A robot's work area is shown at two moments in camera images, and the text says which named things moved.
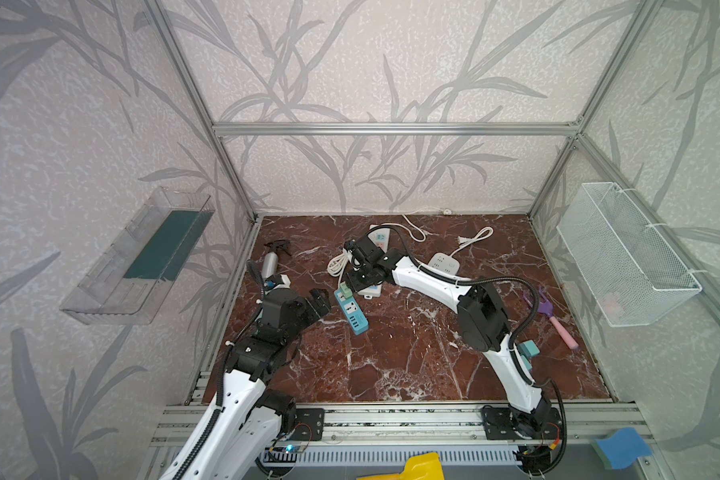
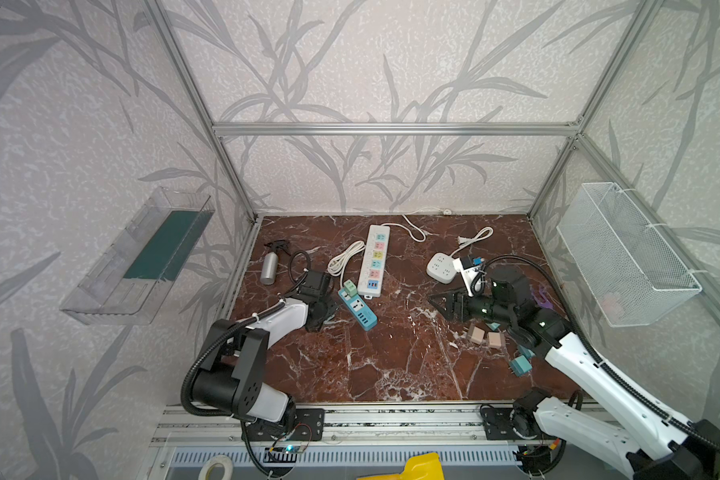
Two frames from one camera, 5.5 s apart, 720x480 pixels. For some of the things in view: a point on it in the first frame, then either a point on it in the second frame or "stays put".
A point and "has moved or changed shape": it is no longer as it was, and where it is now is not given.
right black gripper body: [360, 264] -> [463, 306]
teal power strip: [352, 312] has moved or changed shape
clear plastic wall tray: [126, 283] stays put
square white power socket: [445, 263] stays put
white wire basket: [632, 273] stays put
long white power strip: [379, 235] stays put
